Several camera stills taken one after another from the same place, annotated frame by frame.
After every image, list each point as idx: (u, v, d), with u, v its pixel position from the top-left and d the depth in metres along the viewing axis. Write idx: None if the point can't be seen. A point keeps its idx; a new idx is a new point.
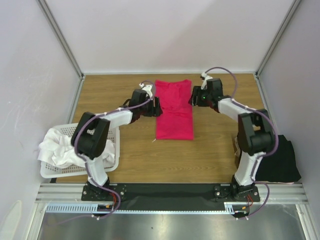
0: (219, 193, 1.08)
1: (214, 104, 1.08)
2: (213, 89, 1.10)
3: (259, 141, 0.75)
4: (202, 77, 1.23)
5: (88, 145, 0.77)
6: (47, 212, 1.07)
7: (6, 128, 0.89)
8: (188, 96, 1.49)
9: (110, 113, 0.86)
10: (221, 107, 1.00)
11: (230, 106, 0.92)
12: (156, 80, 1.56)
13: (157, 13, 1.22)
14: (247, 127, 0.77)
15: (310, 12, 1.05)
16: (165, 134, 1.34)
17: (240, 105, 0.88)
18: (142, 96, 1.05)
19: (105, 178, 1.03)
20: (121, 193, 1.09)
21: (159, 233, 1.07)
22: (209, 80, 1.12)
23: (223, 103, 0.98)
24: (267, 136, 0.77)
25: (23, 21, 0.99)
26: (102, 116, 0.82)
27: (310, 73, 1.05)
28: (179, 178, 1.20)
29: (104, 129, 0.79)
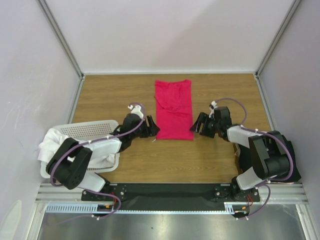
0: (219, 193, 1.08)
1: (222, 133, 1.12)
2: (222, 117, 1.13)
3: (276, 167, 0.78)
4: (211, 106, 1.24)
5: (64, 175, 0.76)
6: (47, 212, 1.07)
7: (6, 127, 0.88)
8: (188, 96, 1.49)
9: (96, 142, 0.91)
10: (230, 134, 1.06)
11: (240, 132, 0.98)
12: (156, 80, 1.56)
13: (157, 13, 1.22)
14: (261, 151, 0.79)
15: (310, 13, 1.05)
16: (165, 134, 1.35)
17: (250, 129, 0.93)
18: (133, 123, 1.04)
19: (103, 183, 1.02)
20: (121, 194, 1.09)
21: (159, 233, 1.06)
22: (217, 108, 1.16)
23: (232, 130, 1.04)
24: (284, 161, 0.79)
25: (23, 21, 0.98)
26: (85, 143, 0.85)
27: (310, 73, 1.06)
28: (180, 178, 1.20)
29: (85, 159, 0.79)
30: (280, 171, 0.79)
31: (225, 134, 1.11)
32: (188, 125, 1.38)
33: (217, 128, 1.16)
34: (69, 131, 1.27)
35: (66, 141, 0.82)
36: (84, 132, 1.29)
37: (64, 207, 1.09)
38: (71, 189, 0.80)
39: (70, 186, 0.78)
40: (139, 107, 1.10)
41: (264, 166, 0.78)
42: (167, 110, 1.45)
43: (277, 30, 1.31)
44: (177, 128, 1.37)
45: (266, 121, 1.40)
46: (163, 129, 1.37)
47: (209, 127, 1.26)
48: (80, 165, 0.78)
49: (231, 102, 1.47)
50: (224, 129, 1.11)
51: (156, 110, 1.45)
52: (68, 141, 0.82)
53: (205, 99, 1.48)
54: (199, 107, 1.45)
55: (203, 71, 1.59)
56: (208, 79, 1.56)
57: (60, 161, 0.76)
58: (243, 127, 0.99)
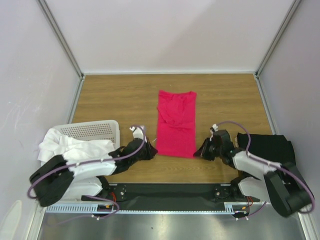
0: (219, 193, 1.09)
1: (227, 161, 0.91)
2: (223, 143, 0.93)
3: (297, 204, 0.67)
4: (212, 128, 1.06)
5: (42, 191, 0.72)
6: (47, 212, 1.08)
7: (6, 127, 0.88)
8: (191, 110, 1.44)
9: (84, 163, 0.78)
10: (237, 163, 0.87)
11: (248, 162, 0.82)
12: (160, 91, 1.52)
13: (157, 14, 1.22)
14: (281, 189, 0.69)
15: (309, 13, 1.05)
16: (166, 149, 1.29)
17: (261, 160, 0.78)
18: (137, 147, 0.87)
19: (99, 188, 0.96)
20: (121, 194, 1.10)
21: (159, 234, 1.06)
22: (216, 133, 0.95)
23: (239, 158, 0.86)
24: (304, 193, 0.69)
25: (23, 21, 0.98)
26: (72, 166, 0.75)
27: (310, 74, 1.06)
28: (179, 178, 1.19)
29: (65, 183, 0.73)
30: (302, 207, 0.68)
31: (230, 161, 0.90)
32: (190, 141, 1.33)
33: (221, 156, 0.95)
34: (69, 131, 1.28)
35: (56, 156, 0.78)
36: (84, 132, 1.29)
37: (64, 207, 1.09)
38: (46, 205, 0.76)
39: (45, 204, 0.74)
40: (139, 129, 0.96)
41: (285, 203, 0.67)
42: (169, 122, 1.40)
43: (277, 30, 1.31)
44: (178, 143, 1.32)
45: (266, 121, 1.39)
46: (163, 144, 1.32)
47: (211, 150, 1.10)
48: (58, 187, 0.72)
49: (231, 102, 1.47)
50: (228, 156, 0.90)
51: (158, 123, 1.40)
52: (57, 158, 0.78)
53: (205, 99, 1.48)
54: (200, 107, 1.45)
55: (203, 71, 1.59)
56: (208, 79, 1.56)
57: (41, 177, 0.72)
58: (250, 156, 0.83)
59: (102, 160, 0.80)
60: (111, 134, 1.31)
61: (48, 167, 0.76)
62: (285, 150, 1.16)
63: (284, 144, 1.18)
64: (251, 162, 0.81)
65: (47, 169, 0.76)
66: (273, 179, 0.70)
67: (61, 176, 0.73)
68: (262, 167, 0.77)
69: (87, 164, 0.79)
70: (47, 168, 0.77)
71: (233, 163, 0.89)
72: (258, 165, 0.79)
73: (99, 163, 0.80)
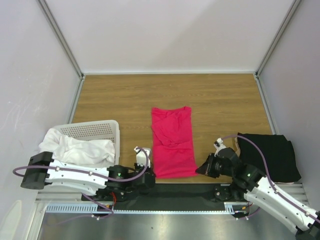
0: (219, 193, 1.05)
1: (243, 184, 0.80)
2: (234, 164, 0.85)
3: None
4: (217, 142, 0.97)
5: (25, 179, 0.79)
6: (47, 212, 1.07)
7: (6, 128, 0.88)
8: (188, 126, 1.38)
9: (66, 170, 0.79)
10: (257, 193, 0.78)
11: (278, 202, 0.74)
12: (152, 108, 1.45)
13: (157, 14, 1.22)
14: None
15: (309, 14, 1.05)
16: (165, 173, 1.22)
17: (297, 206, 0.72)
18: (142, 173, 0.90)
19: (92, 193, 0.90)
20: (121, 194, 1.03)
21: (159, 234, 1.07)
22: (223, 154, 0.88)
23: (264, 191, 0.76)
24: None
25: (23, 21, 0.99)
26: (52, 168, 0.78)
27: (310, 74, 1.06)
28: (179, 178, 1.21)
29: (33, 183, 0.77)
30: None
31: (247, 186, 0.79)
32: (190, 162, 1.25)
33: (233, 178, 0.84)
34: (69, 131, 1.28)
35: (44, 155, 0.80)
36: (84, 132, 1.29)
37: (64, 207, 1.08)
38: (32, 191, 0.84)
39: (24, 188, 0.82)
40: (149, 151, 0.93)
41: None
42: (165, 144, 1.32)
43: (277, 30, 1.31)
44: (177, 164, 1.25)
45: (266, 121, 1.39)
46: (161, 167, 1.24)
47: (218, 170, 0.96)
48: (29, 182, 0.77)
49: (231, 102, 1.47)
50: (244, 179, 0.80)
51: (153, 145, 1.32)
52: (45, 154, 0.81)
53: (205, 99, 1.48)
54: (200, 107, 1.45)
55: (203, 71, 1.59)
56: (208, 80, 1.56)
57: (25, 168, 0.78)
58: (279, 194, 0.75)
59: (91, 173, 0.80)
60: (111, 134, 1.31)
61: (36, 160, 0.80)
62: (284, 150, 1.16)
63: (283, 144, 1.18)
64: (284, 204, 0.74)
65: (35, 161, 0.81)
66: (316, 234, 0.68)
67: (35, 175, 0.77)
68: (300, 215, 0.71)
69: (68, 171, 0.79)
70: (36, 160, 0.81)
71: (251, 187, 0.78)
72: (293, 211, 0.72)
73: (86, 175, 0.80)
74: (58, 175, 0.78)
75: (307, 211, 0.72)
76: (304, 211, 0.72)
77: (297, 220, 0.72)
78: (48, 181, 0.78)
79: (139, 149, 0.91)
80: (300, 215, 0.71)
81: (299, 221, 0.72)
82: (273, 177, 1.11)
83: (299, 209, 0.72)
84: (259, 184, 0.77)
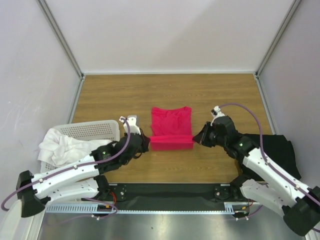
0: (219, 193, 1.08)
1: (235, 153, 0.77)
2: (228, 133, 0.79)
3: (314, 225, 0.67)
4: (213, 111, 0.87)
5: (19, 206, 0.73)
6: (47, 212, 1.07)
7: (6, 127, 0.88)
8: (188, 126, 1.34)
9: (50, 177, 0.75)
10: (248, 165, 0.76)
11: (267, 173, 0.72)
12: (153, 107, 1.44)
13: (157, 13, 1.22)
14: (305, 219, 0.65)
15: (309, 13, 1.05)
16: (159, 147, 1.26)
17: (287, 179, 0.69)
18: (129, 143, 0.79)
19: (96, 191, 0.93)
20: (121, 194, 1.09)
21: (159, 234, 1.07)
22: (218, 121, 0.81)
23: (254, 162, 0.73)
24: None
25: (23, 21, 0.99)
26: (35, 182, 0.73)
27: (310, 74, 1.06)
28: (179, 178, 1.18)
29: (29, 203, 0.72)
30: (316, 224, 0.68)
31: (239, 155, 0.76)
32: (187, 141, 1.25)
33: (225, 148, 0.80)
34: (69, 131, 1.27)
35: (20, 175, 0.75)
36: (84, 132, 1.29)
37: (64, 207, 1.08)
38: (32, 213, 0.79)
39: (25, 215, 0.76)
40: (135, 118, 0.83)
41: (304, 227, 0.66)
42: None
43: (277, 30, 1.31)
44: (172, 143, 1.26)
45: (266, 121, 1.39)
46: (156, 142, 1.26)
47: (211, 138, 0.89)
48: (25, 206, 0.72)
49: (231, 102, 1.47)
50: (237, 149, 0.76)
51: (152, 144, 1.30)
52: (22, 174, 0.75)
53: (205, 99, 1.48)
54: (200, 107, 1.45)
55: (203, 71, 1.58)
56: (208, 79, 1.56)
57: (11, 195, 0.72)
58: (269, 165, 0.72)
59: (76, 166, 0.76)
60: (111, 134, 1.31)
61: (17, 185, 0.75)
62: (284, 150, 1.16)
63: (283, 144, 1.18)
64: (273, 175, 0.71)
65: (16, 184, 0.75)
66: (304, 209, 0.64)
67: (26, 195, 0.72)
68: (288, 188, 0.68)
69: (53, 177, 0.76)
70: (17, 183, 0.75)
71: (242, 158, 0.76)
72: (282, 184, 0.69)
73: (72, 169, 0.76)
74: (46, 186, 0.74)
75: (297, 184, 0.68)
76: (294, 184, 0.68)
77: (285, 193, 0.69)
78: (39, 195, 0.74)
79: (124, 120, 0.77)
80: (289, 188, 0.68)
81: (287, 195, 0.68)
82: None
83: (289, 182, 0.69)
84: (250, 154, 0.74)
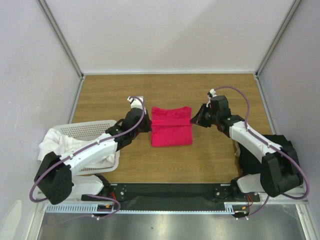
0: (219, 193, 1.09)
1: (223, 127, 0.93)
2: (220, 109, 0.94)
3: (286, 185, 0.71)
4: (209, 94, 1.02)
5: (48, 190, 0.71)
6: (47, 212, 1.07)
7: (6, 127, 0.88)
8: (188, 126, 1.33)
9: (78, 152, 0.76)
10: (233, 133, 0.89)
11: (246, 136, 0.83)
12: (153, 107, 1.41)
13: (157, 13, 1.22)
14: (278, 173, 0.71)
15: (308, 14, 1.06)
16: (158, 141, 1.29)
17: (262, 139, 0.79)
18: (137, 119, 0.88)
19: (101, 185, 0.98)
20: (121, 194, 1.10)
21: (159, 234, 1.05)
22: (214, 98, 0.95)
23: (236, 130, 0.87)
24: (293, 176, 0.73)
25: (23, 21, 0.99)
26: (67, 159, 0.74)
27: (309, 74, 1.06)
28: (180, 178, 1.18)
29: (64, 179, 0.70)
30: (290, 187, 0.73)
31: (226, 128, 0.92)
32: (185, 135, 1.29)
33: (216, 122, 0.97)
34: (69, 131, 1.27)
35: (47, 158, 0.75)
36: (84, 132, 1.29)
37: (64, 207, 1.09)
38: (58, 202, 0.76)
39: (56, 200, 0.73)
40: (142, 98, 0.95)
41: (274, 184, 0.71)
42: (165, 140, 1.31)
43: (277, 30, 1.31)
44: (172, 139, 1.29)
45: (266, 121, 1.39)
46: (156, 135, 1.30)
47: (207, 118, 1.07)
48: (60, 183, 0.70)
49: (231, 102, 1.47)
50: (225, 122, 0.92)
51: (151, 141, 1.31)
52: (49, 155, 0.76)
53: (205, 99, 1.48)
54: (200, 107, 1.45)
55: (203, 71, 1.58)
56: (208, 79, 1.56)
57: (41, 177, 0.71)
58: (250, 130, 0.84)
59: (99, 141, 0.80)
60: None
61: (44, 168, 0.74)
62: None
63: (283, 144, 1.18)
64: (250, 137, 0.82)
65: (43, 169, 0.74)
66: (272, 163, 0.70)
67: (60, 171, 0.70)
68: (261, 146, 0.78)
69: (82, 152, 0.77)
70: (43, 167, 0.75)
71: (228, 130, 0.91)
72: (257, 143, 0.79)
73: (96, 145, 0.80)
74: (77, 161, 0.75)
75: (269, 142, 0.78)
76: (267, 143, 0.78)
77: (258, 151, 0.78)
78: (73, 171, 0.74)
79: (132, 99, 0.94)
80: (262, 146, 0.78)
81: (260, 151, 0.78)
82: None
83: (262, 142, 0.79)
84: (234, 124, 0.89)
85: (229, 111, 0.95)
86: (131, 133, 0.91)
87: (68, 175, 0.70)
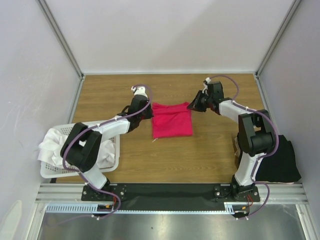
0: (219, 193, 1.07)
1: (214, 106, 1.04)
2: (214, 91, 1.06)
3: (260, 142, 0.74)
4: (205, 82, 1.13)
5: (77, 159, 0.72)
6: (47, 212, 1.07)
7: (6, 127, 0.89)
8: (188, 118, 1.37)
9: (104, 124, 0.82)
10: (221, 108, 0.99)
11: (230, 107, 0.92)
12: (154, 103, 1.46)
13: (157, 13, 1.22)
14: (251, 128, 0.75)
15: (308, 15, 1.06)
16: (159, 133, 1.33)
17: (241, 106, 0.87)
18: (142, 103, 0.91)
19: (105, 180, 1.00)
20: (121, 194, 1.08)
21: (159, 234, 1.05)
22: (209, 83, 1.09)
23: (224, 104, 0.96)
24: (268, 137, 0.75)
25: (23, 22, 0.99)
26: (94, 127, 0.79)
27: (309, 74, 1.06)
28: (180, 178, 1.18)
29: (96, 143, 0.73)
30: (264, 146, 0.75)
31: (217, 107, 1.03)
32: (185, 126, 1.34)
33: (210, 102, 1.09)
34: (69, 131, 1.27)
35: (76, 126, 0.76)
36: None
37: (64, 207, 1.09)
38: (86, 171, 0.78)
39: (85, 168, 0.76)
40: (144, 88, 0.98)
41: (249, 140, 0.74)
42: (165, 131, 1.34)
43: (277, 30, 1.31)
44: (172, 129, 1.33)
45: None
46: (157, 125, 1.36)
47: (202, 102, 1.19)
48: (92, 148, 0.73)
49: None
50: (215, 102, 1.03)
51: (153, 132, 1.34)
52: (76, 125, 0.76)
53: None
54: None
55: (203, 71, 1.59)
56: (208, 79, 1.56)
57: (70, 145, 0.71)
58: (234, 102, 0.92)
59: (116, 119, 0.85)
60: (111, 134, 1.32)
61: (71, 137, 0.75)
62: (284, 151, 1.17)
63: (283, 144, 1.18)
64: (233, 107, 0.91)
65: (70, 139, 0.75)
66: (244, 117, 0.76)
67: (91, 136, 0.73)
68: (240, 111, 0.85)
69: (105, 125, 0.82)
70: (70, 137, 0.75)
71: (218, 108, 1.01)
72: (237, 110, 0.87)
73: (113, 122, 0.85)
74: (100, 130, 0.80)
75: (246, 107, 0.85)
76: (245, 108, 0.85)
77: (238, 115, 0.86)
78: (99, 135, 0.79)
79: (135, 88, 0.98)
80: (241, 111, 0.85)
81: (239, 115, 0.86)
82: (271, 177, 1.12)
83: (241, 108, 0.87)
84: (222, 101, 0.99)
85: (221, 94, 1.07)
86: (138, 116, 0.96)
87: (100, 139, 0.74)
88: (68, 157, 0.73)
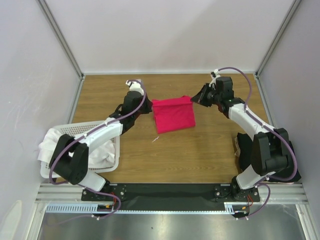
0: (219, 193, 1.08)
1: (223, 108, 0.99)
2: (224, 90, 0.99)
3: (274, 164, 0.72)
4: (213, 74, 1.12)
5: (66, 172, 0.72)
6: (47, 212, 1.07)
7: (6, 127, 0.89)
8: (190, 113, 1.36)
9: (91, 132, 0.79)
10: (232, 113, 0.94)
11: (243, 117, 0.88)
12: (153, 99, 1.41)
13: (156, 13, 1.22)
14: (266, 149, 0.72)
15: (308, 15, 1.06)
16: (163, 129, 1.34)
17: (257, 120, 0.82)
18: (135, 101, 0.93)
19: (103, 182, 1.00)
20: (121, 194, 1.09)
21: (159, 234, 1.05)
22: (219, 79, 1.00)
23: (235, 110, 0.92)
24: (281, 158, 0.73)
25: (23, 22, 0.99)
26: (81, 138, 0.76)
27: (309, 74, 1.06)
28: (180, 178, 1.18)
29: (82, 156, 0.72)
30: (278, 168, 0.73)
31: (226, 109, 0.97)
32: (187, 121, 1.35)
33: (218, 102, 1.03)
34: (69, 131, 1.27)
35: (62, 138, 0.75)
36: None
37: (64, 207, 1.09)
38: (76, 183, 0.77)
39: (74, 180, 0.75)
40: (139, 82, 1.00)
41: (263, 162, 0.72)
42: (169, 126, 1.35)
43: (277, 30, 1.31)
44: (175, 125, 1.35)
45: (266, 121, 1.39)
46: (160, 121, 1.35)
47: (209, 98, 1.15)
48: (79, 160, 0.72)
49: None
50: (226, 104, 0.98)
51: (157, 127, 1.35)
52: (63, 137, 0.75)
53: None
54: (200, 107, 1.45)
55: (203, 71, 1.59)
56: (208, 80, 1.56)
57: (57, 159, 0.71)
58: (248, 112, 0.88)
59: (106, 124, 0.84)
60: None
61: (58, 150, 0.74)
62: None
63: None
64: (246, 117, 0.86)
65: (57, 151, 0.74)
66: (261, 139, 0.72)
67: (77, 149, 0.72)
68: (255, 126, 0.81)
69: (94, 133, 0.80)
70: (57, 150, 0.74)
71: (228, 111, 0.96)
72: (252, 123, 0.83)
73: (104, 127, 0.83)
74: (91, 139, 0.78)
75: (263, 123, 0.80)
76: (261, 124, 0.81)
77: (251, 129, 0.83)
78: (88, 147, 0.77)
79: (130, 83, 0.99)
80: (256, 126, 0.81)
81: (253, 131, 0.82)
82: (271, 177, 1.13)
83: (257, 122, 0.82)
84: (234, 105, 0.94)
85: (232, 93, 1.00)
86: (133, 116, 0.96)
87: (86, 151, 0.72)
88: (56, 170, 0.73)
